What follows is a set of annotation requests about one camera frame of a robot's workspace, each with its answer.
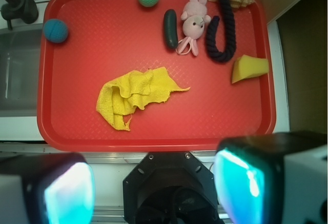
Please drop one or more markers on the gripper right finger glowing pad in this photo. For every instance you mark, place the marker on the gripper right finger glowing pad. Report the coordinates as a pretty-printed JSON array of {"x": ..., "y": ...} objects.
[{"x": 275, "y": 178}]

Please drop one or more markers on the yellow sponge wedge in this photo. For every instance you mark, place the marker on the yellow sponge wedge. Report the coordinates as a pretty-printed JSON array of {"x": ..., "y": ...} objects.
[{"x": 249, "y": 67}]

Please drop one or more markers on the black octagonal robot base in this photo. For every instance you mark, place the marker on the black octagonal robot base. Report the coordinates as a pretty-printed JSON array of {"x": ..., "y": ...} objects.
[{"x": 170, "y": 187}]

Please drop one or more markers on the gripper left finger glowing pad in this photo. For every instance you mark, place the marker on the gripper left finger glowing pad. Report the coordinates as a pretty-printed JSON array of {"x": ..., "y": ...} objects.
[{"x": 47, "y": 188}]

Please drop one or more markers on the metal sink basin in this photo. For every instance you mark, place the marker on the metal sink basin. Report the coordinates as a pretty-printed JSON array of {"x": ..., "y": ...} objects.
[{"x": 20, "y": 53}]

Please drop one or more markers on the dark green cucumber toy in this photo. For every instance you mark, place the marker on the dark green cucumber toy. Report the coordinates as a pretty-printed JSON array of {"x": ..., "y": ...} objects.
[{"x": 170, "y": 29}]

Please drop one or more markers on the black faucet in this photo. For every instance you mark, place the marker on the black faucet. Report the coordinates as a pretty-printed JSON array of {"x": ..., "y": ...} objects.
[{"x": 26, "y": 10}]

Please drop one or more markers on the pink plush bunny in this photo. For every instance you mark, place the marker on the pink plush bunny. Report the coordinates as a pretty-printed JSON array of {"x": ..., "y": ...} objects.
[{"x": 195, "y": 17}]

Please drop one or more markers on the red plastic tray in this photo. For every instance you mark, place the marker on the red plastic tray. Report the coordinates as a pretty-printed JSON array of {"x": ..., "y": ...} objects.
[{"x": 109, "y": 38}]

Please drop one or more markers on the blue knitted ball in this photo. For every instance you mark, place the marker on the blue knitted ball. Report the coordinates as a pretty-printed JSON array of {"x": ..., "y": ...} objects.
[{"x": 55, "y": 31}]

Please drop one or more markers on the yellow cloth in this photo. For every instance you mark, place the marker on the yellow cloth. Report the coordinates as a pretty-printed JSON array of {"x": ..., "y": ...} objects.
[{"x": 121, "y": 97}]

